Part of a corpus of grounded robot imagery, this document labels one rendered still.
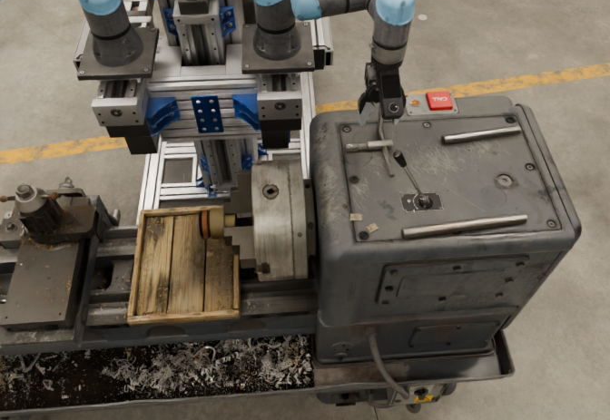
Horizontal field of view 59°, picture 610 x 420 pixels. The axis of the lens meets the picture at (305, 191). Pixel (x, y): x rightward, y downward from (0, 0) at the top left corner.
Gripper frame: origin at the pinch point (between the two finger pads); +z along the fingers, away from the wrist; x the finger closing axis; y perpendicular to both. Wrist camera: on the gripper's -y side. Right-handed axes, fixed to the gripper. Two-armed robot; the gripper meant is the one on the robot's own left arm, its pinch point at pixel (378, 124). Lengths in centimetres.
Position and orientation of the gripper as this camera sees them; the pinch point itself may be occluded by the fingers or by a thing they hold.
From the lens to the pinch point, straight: 135.9
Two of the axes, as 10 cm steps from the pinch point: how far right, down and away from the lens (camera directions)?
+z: 0.0, 5.8, 8.1
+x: -10.0, 0.6, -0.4
